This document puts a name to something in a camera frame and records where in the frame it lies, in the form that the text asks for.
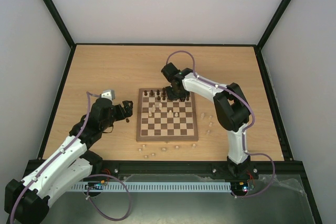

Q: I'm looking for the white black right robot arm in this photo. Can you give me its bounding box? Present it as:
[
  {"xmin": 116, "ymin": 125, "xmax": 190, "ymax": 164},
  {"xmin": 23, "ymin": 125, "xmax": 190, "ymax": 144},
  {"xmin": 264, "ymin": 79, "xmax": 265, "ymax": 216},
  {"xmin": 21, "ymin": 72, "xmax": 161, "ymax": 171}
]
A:
[{"xmin": 161, "ymin": 62, "xmax": 251, "ymax": 178}]

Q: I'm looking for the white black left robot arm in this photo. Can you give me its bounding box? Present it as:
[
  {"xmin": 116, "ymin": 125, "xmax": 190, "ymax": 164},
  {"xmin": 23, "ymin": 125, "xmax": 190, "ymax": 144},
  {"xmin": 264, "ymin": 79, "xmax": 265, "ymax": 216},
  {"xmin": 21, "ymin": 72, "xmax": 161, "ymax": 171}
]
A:
[{"xmin": 4, "ymin": 94, "xmax": 133, "ymax": 223}]

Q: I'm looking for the wooden chess board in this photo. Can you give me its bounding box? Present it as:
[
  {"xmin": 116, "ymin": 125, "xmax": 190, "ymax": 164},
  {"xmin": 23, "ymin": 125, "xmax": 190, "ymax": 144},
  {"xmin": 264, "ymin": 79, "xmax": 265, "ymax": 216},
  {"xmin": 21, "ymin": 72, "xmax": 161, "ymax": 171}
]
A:
[{"xmin": 136, "ymin": 88, "xmax": 198, "ymax": 142}]

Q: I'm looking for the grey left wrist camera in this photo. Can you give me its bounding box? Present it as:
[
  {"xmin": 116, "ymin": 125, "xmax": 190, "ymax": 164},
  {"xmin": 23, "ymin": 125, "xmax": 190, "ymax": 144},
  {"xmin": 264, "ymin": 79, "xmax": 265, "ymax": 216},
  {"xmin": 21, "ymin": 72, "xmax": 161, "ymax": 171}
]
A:
[{"xmin": 100, "ymin": 89, "xmax": 116, "ymax": 101}]

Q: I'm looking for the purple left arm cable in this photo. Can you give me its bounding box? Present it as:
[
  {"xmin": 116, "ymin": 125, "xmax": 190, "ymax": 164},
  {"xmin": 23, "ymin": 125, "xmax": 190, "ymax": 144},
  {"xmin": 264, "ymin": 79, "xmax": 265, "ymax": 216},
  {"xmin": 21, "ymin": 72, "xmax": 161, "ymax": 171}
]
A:
[{"xmin": 8, "ymin": 91, "xmax": 132, "ymax": 224}]

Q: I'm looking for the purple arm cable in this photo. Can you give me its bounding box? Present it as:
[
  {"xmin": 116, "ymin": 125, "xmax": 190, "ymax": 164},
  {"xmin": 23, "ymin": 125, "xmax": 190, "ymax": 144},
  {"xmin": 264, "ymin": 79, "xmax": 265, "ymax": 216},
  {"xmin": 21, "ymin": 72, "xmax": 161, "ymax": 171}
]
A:
[
  {"xmin": 8, "ymin": 91, "xmax": 132, "ymax": 224},
  {"xmin": 166, "ymin": 50, "xmax": 276, "ymax": 199}
]

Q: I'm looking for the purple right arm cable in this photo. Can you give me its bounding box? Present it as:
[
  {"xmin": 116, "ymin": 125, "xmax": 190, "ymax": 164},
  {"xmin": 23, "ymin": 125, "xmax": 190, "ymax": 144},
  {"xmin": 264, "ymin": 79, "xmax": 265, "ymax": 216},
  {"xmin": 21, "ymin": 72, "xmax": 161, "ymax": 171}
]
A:
[{"xmin": 166, "ymin": 50, "xmax": 276, "ymax": 199}]

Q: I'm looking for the light blue cable duct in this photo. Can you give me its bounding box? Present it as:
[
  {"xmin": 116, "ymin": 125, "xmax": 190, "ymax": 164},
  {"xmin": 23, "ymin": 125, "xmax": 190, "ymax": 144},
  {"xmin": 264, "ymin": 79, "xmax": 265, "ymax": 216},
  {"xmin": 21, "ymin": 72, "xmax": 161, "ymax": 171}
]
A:
[{"xmin": 68, "ymin": 182, "xmax": 232, "ymax": 193}]

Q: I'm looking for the black frame post left rear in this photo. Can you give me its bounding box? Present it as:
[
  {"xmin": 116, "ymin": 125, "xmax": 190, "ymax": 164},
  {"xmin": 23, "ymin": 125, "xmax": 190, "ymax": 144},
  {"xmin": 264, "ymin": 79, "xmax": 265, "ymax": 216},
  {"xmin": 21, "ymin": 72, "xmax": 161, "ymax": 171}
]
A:
[{"xmin": 43, "ymin": 0, "xmax": 76, "ymax": 49}]

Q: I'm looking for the black frame post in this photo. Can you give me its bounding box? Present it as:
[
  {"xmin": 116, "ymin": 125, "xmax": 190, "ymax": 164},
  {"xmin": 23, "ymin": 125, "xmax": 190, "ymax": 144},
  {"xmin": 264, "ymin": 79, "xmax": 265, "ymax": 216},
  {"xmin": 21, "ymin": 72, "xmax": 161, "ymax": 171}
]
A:
[
  {"xmin": 257, "ymin": 0, "xmax": 292, "ymax": 50},
  {"xmin": 43, "ymin": 0, "xmax": 76, "ymax": 49}
]

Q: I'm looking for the black frame post right rear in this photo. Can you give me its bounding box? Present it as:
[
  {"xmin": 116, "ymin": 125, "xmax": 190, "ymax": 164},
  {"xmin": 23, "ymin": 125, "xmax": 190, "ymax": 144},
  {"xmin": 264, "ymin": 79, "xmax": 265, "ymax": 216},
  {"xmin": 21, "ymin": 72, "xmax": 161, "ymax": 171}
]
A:
[{"xmin": 257, "ymin": 0, "xmax": 292, "ymax": 50}]

